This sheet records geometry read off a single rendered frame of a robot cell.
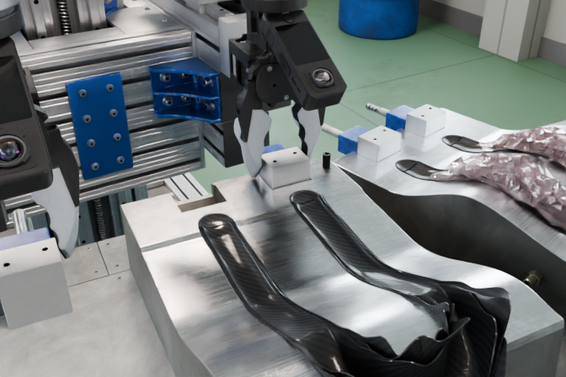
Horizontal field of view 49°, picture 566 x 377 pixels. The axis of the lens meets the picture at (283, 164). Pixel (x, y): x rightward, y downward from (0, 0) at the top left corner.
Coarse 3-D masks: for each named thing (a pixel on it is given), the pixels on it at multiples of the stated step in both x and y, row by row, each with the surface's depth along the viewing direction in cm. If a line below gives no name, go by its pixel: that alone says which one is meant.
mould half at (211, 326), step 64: (256, 192) 71; (320, 192) 71; (128, 256) 72; (192, 256) 61; (320, 256) 62; (384, 256) 62; (192, 320) 54; (256, 320) 52; (384, 320) 47; (512, 320) 47
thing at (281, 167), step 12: (276, 144) 78; (264, 156) 73; (276, 156) 73; (288, 156) 73; (300, 156) 73; (264, 168) 72; (276, 168) 71; (288, 168) 71; (300, 168) 72; (264, 180) 73; (276, 180) 71; (288, 180) 72; (300, 180) 73
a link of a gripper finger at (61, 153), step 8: (48, 128) 47; (56, 128) 46; (56, 136) 47; (56, 144) 47; (64, 144) 47; (56, 152) 47; (64, 152) 47; (72, 152) 48; (56, 160) 47; (64, 160) 48; (72, 160) 48; (64, 168) 48; (72, 168) 48; (64, 176) 48; (72, 176) 49; (72, 184) 49; (72, 192) 49; (72, 200) 50
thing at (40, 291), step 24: (24, 216) 59; (0, 240) 54; (24, 240) 54; (48, 240) 52; (0, 264) 49; (24, 264) 49; (48, 264) 49; (0, 288) 48; (24, 288) 49; (48, 288) 50; (24, 312) 50; (48, 312) 51
